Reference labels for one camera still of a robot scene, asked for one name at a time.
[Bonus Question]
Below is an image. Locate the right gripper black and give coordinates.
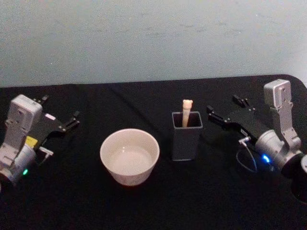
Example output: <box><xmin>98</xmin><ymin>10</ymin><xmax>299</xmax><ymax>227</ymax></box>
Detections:
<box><xmin>206</xmin><ymin>94</ymin><xmax>265</xmax><ymax>141</ymax></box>

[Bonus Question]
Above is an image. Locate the thin dark cable silver plug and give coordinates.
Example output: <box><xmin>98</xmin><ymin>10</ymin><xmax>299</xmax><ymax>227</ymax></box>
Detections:
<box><xmin>35</xmin><ymin>146</ymin><xmax>54</xmax><ymax>166</ymax></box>
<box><xmin>236</xmin><ymin>136</ymin><xmax>259</xmax><ymax>173</ymax></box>

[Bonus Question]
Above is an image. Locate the black table cloth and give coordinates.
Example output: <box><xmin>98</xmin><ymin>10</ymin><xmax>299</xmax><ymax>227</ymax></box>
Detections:
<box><xmin>0</xmin><ymin>74</ymin><xmax>307</xmax><ymax>230</ymax></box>

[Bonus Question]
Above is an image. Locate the dark grey square holder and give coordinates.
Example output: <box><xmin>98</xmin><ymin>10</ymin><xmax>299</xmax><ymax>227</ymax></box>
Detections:
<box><xmin>171</xmin><ymin>111</ymin><xmax>204</xmax><ymax>161</ymax></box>

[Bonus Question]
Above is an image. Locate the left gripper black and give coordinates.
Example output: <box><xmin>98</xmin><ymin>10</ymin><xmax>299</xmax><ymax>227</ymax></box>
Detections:
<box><xmin>25</xmin><ymin>95</ymin><xmax>81</xmax><ymax>151</ymax></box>

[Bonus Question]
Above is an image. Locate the cream stick with bear head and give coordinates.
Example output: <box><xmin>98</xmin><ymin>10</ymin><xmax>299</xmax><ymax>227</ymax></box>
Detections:
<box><xmin>181</xmin><ymin>99</ymin><xmax>194</xmax><ymax>128</ymax></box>

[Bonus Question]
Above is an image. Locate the white round bowl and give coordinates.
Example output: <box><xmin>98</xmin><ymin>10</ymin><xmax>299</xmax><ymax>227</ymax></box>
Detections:
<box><xmin>99</xmin><ymin>128</ymin><xmax>161</xmax><ymax>187</ymax></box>

